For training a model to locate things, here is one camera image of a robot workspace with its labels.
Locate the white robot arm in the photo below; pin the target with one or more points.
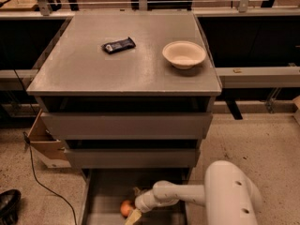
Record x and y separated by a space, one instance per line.
229 196

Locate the grey middle drawer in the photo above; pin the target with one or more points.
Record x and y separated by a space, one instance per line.
132 158

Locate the grey drawer cabinet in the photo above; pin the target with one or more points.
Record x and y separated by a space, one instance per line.
79 77

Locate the grey open bottom drawer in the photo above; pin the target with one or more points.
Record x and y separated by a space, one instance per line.
106 189

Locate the orange round fruit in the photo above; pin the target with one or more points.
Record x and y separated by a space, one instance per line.
126 207

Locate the grey top drawer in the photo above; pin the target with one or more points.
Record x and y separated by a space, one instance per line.
127 126

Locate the dark snack bar wrapper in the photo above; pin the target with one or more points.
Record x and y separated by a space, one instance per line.
118 46

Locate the black shoe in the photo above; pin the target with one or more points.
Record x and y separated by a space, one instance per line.
9 204

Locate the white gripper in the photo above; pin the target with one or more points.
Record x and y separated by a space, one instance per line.
144 202

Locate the white paper bowl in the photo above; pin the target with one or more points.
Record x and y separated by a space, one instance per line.
184 54

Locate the brown cardboard box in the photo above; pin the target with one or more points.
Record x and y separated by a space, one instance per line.
49 150

